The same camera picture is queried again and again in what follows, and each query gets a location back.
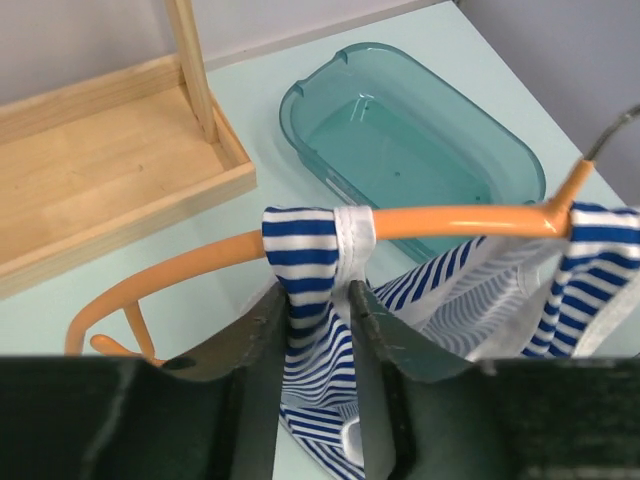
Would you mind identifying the wooden hanger rack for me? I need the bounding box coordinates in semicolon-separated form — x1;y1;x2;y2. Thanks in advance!
1;1;256;297

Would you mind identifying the blue white striped tank top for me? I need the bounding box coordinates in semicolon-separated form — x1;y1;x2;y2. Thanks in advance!
262;203;639;479

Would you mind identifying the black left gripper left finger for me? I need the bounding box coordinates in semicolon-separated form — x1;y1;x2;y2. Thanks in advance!
1;285;286;479

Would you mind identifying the orange clothes hanger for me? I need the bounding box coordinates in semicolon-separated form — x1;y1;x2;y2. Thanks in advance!
63;104;640;367

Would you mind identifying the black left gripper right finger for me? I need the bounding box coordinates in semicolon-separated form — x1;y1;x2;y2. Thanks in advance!
348;281;639;479

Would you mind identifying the teal transparent plastic basin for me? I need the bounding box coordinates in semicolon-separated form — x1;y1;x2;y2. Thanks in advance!
278;41;548;264

